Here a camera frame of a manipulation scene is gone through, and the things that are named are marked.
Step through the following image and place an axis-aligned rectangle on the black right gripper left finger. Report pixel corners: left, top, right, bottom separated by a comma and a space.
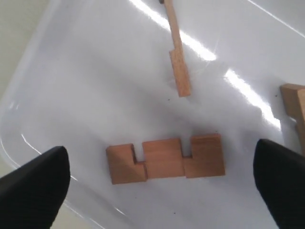
0, 146, 71, 229

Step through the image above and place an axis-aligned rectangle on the wooden notched piece one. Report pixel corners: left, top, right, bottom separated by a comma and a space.
280, 83, 305, 155

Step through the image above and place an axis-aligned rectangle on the wooden notched piece four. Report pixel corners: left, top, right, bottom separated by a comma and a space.
106, 134, 225, 185

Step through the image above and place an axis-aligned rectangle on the white plastic tray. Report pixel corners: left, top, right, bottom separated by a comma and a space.
0, 0, 305, 229

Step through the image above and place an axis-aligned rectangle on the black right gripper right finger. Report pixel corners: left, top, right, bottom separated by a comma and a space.
253, 139, 305, 229

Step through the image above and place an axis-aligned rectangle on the wooden notched piece two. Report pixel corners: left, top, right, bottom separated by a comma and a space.
159, 0, 191, 97

